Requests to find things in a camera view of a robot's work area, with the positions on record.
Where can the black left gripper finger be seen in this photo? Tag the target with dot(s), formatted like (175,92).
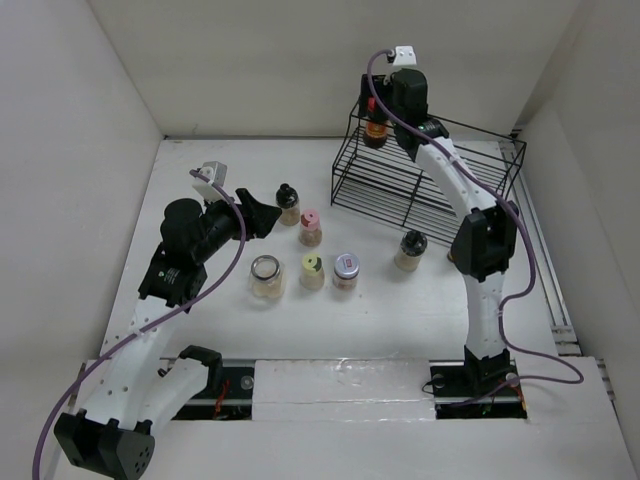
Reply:
(248,204)
(259,220)

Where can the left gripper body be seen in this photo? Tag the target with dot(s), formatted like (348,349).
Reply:
(223,223)

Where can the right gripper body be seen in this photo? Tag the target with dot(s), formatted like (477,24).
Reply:
(384,90)

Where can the red cap sauce bottle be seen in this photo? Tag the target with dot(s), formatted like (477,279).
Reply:
(376,127)

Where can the black cap seasoning jar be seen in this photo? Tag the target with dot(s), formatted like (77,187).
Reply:
(411,249)

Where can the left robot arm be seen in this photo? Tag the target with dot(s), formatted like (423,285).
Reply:
(114,432)

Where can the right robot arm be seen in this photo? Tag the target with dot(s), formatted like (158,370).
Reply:
(484,243)

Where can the black pump cap spice jar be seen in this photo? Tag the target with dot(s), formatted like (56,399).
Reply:
(287,200)

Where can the pink cap spice bottle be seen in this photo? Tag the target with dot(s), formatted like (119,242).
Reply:
(310,234)

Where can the open wide glass jar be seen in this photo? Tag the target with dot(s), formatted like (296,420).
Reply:
(267,277)

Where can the yellow cap spice bottle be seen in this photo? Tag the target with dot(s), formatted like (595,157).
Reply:
(312,275)

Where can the silver lid spice jar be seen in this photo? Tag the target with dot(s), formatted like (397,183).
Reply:
(346,271)

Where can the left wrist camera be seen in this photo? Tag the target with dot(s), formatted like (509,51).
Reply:
(210,174)

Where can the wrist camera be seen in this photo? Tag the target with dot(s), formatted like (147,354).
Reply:
(210,174)
(401,57)

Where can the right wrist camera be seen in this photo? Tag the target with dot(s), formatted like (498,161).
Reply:
(401,57)

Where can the black wire rack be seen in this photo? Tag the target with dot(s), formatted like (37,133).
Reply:
(385,185)

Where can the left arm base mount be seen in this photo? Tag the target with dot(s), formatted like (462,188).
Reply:
(233,401)

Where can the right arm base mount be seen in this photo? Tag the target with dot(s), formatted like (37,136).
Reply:
(458,396)

